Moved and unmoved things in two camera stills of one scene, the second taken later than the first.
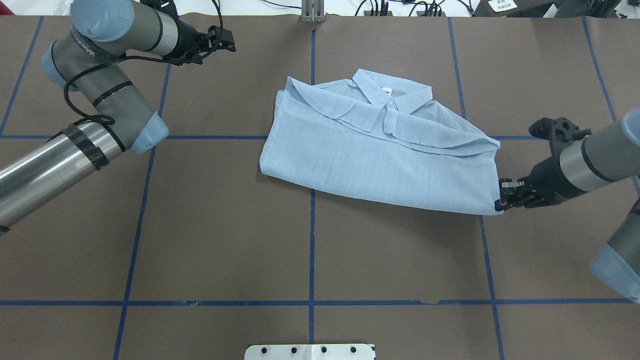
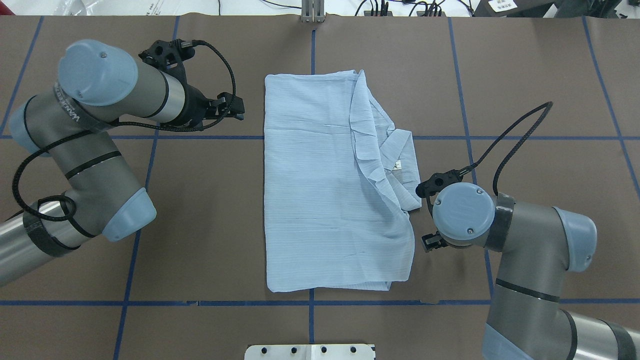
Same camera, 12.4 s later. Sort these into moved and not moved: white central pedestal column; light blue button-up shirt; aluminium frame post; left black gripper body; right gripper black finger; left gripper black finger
Moved: right gripper black finger; left black gripper body; light blue button-up shirt; left gripper black finger
Not moved: aluminium frame post; white central pedestal column
